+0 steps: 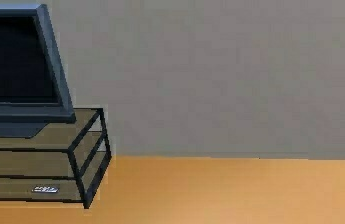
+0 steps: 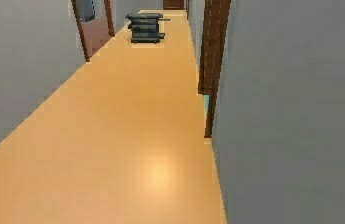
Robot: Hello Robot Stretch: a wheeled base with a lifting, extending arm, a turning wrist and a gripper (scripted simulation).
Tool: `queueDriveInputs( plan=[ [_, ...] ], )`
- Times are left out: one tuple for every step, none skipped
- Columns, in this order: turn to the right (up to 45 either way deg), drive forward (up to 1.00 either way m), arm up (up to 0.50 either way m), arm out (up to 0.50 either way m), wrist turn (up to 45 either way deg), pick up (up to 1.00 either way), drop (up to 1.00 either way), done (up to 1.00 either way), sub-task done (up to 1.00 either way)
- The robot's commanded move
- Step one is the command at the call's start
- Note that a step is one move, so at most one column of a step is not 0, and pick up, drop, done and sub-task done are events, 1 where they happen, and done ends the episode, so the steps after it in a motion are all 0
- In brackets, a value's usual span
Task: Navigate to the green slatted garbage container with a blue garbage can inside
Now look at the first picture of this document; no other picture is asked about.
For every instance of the brown black-framed television stand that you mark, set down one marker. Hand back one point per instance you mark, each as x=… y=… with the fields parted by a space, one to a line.
x=40 y=163

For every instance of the dark grey television set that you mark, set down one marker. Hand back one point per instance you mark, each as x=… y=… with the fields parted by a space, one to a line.
x=13 y=60

